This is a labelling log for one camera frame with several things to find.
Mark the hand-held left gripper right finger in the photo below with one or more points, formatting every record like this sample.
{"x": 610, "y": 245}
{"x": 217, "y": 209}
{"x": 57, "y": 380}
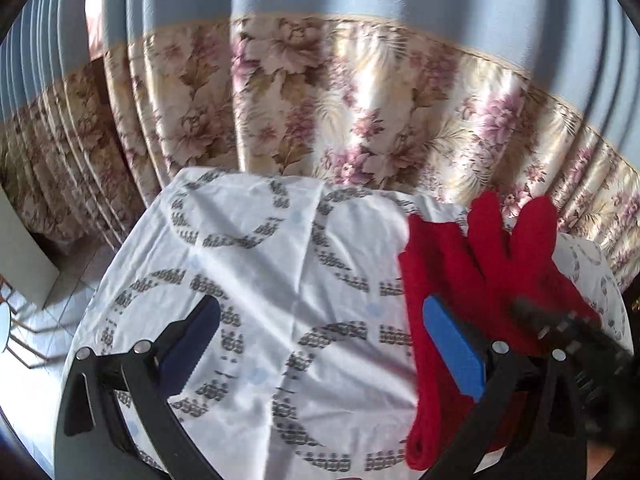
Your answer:
{"x": 452, "y": 345}

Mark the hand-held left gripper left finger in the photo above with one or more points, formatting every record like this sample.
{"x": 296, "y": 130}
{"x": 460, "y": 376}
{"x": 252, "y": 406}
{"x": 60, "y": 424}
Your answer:
{"x": 192, "y": 345}

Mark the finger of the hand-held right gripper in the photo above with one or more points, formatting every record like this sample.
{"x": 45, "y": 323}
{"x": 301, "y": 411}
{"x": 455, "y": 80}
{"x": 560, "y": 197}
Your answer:
{"x": 535, "y": 315}

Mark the red knitted garment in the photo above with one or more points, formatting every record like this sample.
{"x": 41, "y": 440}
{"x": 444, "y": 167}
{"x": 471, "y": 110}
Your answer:
{"x": 440, "y": 270}

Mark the round glass table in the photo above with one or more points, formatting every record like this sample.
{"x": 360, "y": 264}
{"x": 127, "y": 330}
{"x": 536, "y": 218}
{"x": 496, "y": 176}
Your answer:
{"x": 4, "y": 330}

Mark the white panel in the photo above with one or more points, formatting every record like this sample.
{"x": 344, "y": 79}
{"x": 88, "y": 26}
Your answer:
{"x": 25, "y": 250}

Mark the blue floral curtain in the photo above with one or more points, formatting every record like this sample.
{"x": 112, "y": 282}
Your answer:
{"x": 350, "y": 110}

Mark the wooden chair frame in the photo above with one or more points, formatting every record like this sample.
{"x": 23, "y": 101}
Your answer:
{"x": 27, "y": 350}

